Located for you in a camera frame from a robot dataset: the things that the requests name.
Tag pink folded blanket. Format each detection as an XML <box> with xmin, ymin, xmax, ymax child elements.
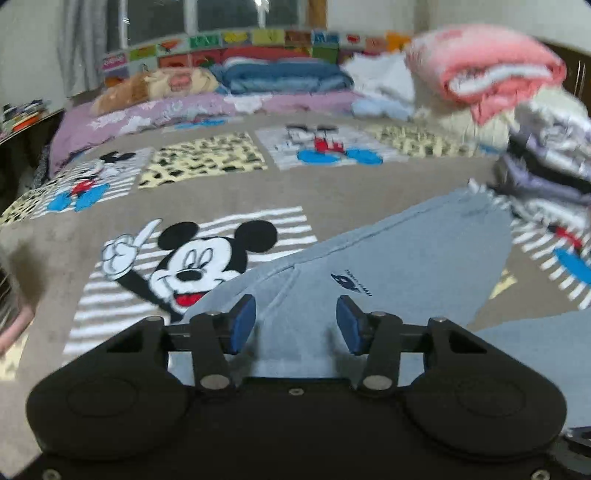
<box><xmin>404</xmin><ymin>27</ymin><xmax>568</xmax><ymax>125</ymax></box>

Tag pile of purple white clothes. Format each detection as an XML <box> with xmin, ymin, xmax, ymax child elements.
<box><xmin>489</xmin><ymin>102</ymin><xmax>591</xmax><ymax>232</ymax></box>

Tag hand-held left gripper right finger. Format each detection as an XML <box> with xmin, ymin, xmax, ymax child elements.
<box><xmin>336</xmin><ymin>295</ymin><xmax>488</xmax><ymax>398</ymax></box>

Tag cream knitted blanket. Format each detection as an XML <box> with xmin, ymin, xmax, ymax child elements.
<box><xmin>416</xmin><ymin>86</ymin><xmax>587</xmax><ymax>153</ymax></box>

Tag brown plush pillow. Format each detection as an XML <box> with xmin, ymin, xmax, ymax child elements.
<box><xmin>90</xmin><ymin>68</ymin><xmax>222</xmax><ymax>116</ymax></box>

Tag purple star printed quilt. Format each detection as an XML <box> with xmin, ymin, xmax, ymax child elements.
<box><xmin>48</xmin><ymin>90</ymin><xmax>365</xmax><ymax>176</ymax></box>

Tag pink cloth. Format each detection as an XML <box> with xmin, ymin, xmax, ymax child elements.
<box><xmin>0</xmin><ymin>306</ymin><xmax>36</xmax><ymax>354</ymax></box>

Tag blue folded quilt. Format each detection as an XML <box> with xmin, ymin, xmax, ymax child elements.
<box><xmin>217</xmin><ymin>59</ymin><xmax>355</xmax><ymax>96</ymax></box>

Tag cartoon mouse printed blanket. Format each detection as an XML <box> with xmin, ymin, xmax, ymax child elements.
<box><xmin>0</xmin><ymin>109</ymin><xmax>591</xmax><ymax>384</ymax></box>

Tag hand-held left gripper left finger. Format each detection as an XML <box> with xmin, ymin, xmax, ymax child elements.
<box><xmin>107</xmin><ymin>294</ymin><xmax>257</xmax><ymax>398</ymax></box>

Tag colourful patchwork wall padding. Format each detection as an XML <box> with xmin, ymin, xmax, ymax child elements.
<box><xmin>100</xmin><ymin>28</ymin><xmax>411</xmax><ymax>88</ymax></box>

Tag window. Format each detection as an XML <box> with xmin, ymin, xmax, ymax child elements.
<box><xmin>107</xmin><ymin>0</ymin><xmax>311</xmax><ymax>51</ymax></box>

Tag grey sweatpants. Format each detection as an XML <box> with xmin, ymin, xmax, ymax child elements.
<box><xmin>182</xmin><ymin>188</ymin><xmax>591</xmax><ymax>431</ymax></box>

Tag grey curtain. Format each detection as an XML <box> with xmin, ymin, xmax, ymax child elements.
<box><xmin>56</xmin><ymin>0</ymin><xmax>122</xmax><ymax>97</ymax></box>

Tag dark cluttered side shelf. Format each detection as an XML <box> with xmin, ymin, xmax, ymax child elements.
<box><xmin>0</xmin><ymin>98</ymin><xmax>65</xmax><ymax>213</ymax></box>

